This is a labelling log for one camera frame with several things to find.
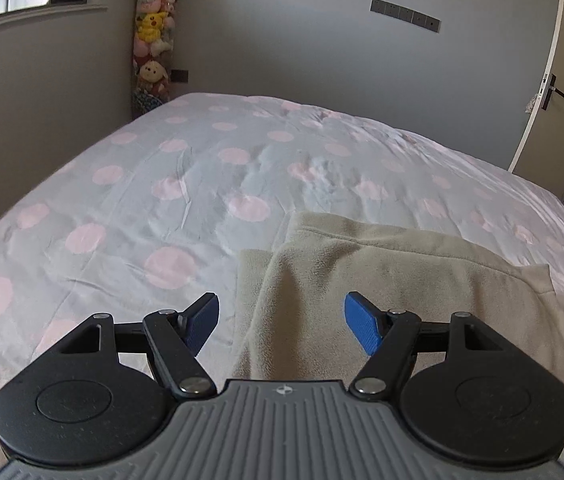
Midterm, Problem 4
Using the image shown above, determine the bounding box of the pink polka dot bed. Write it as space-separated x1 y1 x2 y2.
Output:
0 91 564 480

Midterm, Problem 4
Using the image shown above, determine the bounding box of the grey wall switch panel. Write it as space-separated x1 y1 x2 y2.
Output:
370 0 442 32

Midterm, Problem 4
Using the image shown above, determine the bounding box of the clear tube of plush toys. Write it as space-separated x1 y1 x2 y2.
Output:
130 0 183 117

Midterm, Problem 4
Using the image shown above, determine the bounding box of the dark door handle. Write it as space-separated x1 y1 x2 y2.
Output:
539 74 564 111

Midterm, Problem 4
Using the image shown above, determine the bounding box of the beige fleece jacket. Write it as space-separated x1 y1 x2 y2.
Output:
232 211 564 411

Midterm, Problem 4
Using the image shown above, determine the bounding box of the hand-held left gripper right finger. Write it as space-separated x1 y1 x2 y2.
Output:
344 291 510 402

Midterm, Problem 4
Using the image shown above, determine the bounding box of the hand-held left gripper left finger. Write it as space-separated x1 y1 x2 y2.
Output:
54 291 221 402

